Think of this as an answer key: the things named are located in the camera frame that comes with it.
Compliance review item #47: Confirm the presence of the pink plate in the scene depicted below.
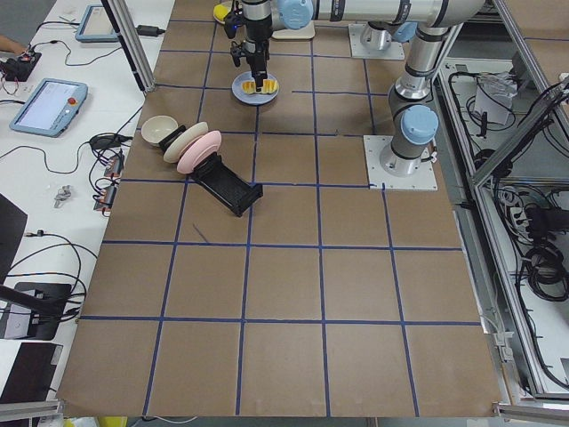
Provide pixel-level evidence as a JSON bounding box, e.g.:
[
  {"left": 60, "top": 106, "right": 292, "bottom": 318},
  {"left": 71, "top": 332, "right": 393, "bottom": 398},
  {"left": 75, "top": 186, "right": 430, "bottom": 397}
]
[{"left": 177, "top": 130, "right": 222, "bottom": 174}]

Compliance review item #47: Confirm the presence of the black power adapter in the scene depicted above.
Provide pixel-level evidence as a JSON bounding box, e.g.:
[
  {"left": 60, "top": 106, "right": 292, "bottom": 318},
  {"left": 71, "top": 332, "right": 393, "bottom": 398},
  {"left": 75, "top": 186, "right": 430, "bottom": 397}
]
[{"left": 136, "top": 25, "right": 165, "bottom": 37}]

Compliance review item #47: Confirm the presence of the yellow croissant bread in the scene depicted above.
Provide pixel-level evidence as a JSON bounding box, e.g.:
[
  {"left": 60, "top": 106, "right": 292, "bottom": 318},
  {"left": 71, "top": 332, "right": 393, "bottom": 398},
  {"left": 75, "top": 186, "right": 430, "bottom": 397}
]
[{"left": 241, "top": 78, "right": 279, "bottom": 95}]

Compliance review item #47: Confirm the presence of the yellow lemon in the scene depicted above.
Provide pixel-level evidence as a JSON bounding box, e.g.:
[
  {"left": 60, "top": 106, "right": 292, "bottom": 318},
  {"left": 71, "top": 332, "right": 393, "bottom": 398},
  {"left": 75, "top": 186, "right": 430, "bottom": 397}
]
[{"left": 212, "top": 4, "right": 230, "bottom": 24}]

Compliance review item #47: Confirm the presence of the blue teach pendant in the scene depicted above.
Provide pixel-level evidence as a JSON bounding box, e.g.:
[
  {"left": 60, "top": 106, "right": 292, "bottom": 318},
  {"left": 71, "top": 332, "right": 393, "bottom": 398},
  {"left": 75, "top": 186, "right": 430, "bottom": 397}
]
[
  {"left": 9, "top": 78, "right": 89, "bottom": 138},
  {"left": 75, "top": 4, "right": 118, "bottom": 43}
]

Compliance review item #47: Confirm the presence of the near blue teach pendant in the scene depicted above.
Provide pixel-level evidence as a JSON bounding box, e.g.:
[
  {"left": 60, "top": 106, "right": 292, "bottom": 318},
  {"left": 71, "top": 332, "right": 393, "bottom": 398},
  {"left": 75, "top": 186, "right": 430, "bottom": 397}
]
[{"left": 9, "top": 78, "right": 89, "bottom": 138}]

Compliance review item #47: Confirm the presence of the black dish rack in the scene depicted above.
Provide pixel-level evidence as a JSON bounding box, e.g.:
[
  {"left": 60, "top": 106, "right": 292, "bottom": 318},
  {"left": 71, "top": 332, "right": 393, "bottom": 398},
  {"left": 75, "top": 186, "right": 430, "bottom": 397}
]
[{"left": 158, "top": 125, "right": 263, "bottom": 217}]

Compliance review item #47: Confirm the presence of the cream bowl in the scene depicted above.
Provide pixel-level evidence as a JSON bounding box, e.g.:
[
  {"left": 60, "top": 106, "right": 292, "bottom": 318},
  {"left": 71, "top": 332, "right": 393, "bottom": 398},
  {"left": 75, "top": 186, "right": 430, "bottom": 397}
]
[{"left": 140, "top": 116, "right": 179, "bottom": 146}]

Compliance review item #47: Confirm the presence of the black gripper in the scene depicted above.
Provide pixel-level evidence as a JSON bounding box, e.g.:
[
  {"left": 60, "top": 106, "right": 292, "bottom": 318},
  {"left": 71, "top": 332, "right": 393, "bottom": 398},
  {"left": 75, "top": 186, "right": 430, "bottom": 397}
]
[{"left": 229, "top": 39, "right": 273, "bottom": 93}]

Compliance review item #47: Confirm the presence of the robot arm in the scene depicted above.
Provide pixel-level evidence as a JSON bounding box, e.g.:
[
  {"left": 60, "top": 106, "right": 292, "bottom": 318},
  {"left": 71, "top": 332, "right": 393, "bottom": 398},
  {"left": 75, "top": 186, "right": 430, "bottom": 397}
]
[
  {"left": 223, "top": 1, "right": 348, "bottom": 95},
  {"left": 388, "top": 1, "right": 483, "bottom": 162}
]

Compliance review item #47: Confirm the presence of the black monitor stand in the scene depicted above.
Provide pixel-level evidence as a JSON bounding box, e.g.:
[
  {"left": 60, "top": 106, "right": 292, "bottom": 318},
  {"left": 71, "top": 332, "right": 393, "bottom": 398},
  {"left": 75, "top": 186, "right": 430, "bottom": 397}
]
[{"left": 1, "top": 282, "right": 71, "bottom": 341}]

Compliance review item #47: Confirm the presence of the white rectangular tray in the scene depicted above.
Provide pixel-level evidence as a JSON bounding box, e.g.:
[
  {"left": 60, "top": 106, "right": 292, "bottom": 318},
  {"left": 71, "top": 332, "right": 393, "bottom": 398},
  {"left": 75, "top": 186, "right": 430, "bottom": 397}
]
[{"left": 272, "top": 22, "right": 316, "bottom": 41}]

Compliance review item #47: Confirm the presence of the far blue teach pendant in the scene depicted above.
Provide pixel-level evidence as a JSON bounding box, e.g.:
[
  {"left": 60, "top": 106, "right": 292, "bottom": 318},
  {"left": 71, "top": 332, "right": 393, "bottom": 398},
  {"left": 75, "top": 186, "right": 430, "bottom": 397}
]
[{"left": 75, "top": 4, "right": 118, "bottom": 43}]

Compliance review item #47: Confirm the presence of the metal clamp piece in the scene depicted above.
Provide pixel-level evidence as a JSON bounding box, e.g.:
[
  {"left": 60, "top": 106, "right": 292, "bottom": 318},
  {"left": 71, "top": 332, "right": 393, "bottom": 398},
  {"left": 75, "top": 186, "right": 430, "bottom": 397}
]
[{"left": 53, "top": 185, "right": 73, "bottom": 209}]

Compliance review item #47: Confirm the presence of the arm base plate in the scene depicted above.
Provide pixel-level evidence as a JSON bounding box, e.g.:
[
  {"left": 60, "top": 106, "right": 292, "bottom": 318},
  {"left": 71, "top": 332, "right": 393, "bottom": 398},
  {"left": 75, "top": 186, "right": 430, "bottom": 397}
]
[
  {"left": 349, "top": 23, "right": 405, "bottom": 60},
  {"left": 364, "top": 135, "right": 438, "bottom": 191}
]

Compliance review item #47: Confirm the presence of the aluminium frame post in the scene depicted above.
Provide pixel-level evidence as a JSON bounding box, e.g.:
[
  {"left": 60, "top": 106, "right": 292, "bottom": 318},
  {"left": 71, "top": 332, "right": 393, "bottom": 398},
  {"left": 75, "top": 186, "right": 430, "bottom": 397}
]
[{"left": 101, "top": 0, "right": 156, "bottom": 93}]

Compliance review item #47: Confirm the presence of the cream plate in rack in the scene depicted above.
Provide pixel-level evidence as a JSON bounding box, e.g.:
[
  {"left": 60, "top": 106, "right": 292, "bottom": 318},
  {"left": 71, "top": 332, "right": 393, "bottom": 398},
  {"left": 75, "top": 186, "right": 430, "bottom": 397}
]
[{"left": 163, "top": 122, "right": 209, "bottom": 164}]

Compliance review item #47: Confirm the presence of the light blue plate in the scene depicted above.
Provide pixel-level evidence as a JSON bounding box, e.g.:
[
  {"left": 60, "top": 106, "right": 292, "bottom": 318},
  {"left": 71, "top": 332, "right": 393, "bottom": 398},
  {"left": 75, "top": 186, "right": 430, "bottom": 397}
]
[{"left": 231, "top": 71, "right": 280, "bottom": 106}]

